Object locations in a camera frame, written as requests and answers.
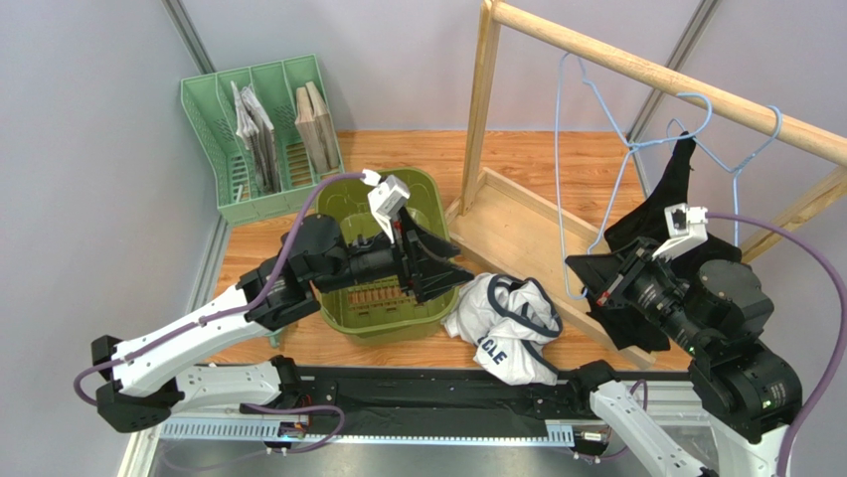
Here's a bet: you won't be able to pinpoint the black garment on hanger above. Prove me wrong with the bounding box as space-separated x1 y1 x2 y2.
589 138 742 353

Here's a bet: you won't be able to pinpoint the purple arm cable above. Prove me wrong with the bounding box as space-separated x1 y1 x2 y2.
73 171 367 454
704 211 847 477

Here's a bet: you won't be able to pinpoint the wooden clothes rack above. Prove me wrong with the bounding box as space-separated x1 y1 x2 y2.
485 1 846 381

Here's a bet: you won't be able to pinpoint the white tank top navy trim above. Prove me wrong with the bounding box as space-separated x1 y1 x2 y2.
441 273 564 386

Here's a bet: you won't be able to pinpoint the folded newspapers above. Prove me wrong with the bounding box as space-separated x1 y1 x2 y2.
230 81 282 195

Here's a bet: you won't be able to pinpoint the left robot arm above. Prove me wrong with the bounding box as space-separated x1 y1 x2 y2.
91 211 472 433

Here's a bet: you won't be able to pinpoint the mint green file organizer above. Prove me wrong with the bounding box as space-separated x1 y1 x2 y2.
180 55 344 227

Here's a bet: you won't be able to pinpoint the brown wooden boards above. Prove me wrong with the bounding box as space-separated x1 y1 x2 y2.
295 81 341 174

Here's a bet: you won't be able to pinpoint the teal green cup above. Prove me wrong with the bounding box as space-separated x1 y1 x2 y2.
265 327 285 349

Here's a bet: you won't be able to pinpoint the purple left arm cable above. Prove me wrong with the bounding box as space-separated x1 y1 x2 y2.
73 171 367 454

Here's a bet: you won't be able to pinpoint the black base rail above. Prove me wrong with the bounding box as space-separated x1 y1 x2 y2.
175 357 703 441

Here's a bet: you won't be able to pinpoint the olive green plastic basket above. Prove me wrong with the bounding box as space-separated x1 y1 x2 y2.
315 180 458 346

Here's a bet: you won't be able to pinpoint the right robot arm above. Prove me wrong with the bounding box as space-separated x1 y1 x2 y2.
566 237 802 476

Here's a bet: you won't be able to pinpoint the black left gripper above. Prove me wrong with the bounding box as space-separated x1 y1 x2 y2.
314 206 475 304

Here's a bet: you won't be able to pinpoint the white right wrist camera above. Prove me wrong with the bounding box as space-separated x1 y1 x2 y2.
652 203 708 261

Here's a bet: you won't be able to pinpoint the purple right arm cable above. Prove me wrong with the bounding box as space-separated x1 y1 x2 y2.
704 211 847 477

